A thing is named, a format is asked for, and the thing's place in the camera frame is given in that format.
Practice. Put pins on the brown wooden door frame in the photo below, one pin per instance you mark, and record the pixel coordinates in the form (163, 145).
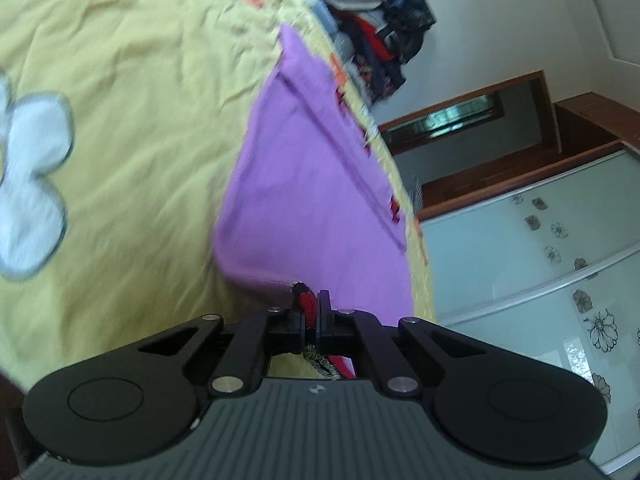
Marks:
(472, 109)

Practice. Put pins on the white checkered laundry basket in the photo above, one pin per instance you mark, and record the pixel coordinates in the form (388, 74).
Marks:
(416, 195)

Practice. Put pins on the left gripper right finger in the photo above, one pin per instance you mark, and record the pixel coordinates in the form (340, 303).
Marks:
(488, 401)

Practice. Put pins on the pile of mixed clothes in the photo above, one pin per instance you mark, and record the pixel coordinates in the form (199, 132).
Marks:
(381, 37)

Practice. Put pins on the purple sweater red trim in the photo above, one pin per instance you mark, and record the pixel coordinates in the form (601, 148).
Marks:
(307, 200)

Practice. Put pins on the yellow floral bed sheet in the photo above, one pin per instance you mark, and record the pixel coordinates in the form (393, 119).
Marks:
(121, 124)

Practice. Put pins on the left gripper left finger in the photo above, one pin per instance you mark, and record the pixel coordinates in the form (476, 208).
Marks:
(134, 402)

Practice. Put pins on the glass floral wardrobe door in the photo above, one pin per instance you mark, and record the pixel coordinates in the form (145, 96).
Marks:
(551, 271)

